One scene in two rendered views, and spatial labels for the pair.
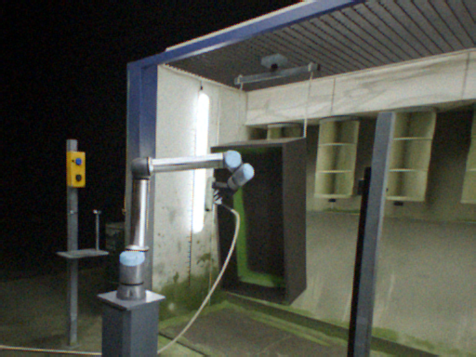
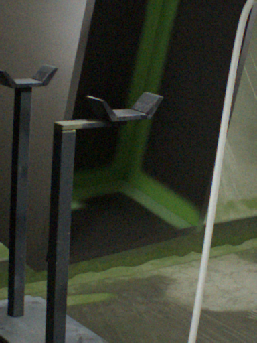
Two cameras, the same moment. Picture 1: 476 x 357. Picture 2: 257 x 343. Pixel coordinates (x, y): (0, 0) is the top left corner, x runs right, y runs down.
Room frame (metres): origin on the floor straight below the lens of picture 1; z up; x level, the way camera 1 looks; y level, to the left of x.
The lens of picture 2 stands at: (2.65, 1.65, 1.27)
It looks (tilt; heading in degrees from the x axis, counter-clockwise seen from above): 15 degrees down; 277
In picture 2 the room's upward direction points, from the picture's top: 4 degrees clockwise
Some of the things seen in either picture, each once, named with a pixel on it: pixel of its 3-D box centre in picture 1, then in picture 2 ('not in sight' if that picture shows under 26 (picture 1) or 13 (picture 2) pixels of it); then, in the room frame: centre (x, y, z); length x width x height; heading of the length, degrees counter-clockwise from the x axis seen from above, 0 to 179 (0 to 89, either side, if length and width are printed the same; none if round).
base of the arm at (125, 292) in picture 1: (131, 288); not in sight; (2.28, 0.27, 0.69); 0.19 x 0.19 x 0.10
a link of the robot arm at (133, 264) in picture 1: (132, 266); not in sight; (2.29, 0.27, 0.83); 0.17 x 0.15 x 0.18; 177
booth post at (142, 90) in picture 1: (139, 205); not in sight; (3.27, 0.33, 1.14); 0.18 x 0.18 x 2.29; 45
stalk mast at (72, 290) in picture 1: (72, 245); not in sight; (2.97, 0.83, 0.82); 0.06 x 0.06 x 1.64; 45
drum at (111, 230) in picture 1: (131, 264); not in sight; (4.04, 0.48, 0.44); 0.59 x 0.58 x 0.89; 26
